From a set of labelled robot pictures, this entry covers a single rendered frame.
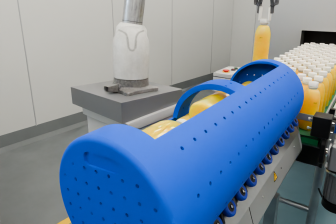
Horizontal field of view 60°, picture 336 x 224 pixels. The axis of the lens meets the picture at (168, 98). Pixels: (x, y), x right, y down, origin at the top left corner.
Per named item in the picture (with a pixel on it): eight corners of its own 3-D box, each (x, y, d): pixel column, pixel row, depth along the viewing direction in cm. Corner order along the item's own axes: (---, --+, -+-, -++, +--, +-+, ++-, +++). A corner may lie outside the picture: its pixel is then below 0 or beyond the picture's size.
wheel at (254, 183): (244, 186, 81) (250, 184, 80) (241, 170, 84) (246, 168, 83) (254, 188, 84) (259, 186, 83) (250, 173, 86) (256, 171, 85)
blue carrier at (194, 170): (70, 250, 62) (45, 125, 55) (234, 121, 130) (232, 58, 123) (182, 321, 46) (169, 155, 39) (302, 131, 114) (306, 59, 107)
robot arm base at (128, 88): (94, 89, 128) (94, 77, 127) (134, 83, 144) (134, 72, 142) (119, 98, 116) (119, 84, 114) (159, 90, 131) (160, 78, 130)
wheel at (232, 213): (221, 217, 70) (227, 215, 68) (218, 197, 72) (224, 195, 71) (233, 218, 72) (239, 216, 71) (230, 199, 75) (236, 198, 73)
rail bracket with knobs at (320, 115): (304, 137, 124) (308, 114, 121) (307, 131, 129) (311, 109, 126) (330, 143, 118) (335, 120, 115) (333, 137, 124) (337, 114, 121)
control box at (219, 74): (212, 90, 155) (213, 71, 152) (227, 82, 171) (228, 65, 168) (229, 93, 150) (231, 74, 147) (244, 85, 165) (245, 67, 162)
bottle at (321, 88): (304, 119, 141) (310, 82, 136) (304, 114, 148) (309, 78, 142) (321, 121, 139) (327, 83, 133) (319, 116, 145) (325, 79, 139)
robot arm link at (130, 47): (112, 80, 121) (111, 26, 115) (113, 73, 138) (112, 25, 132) (151, 80, 123) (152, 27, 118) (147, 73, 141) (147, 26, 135)
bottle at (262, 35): (254, 60, 149) (258, 22, 143) (268, 61, 146) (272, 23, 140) (251, 62, 144) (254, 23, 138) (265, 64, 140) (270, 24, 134)
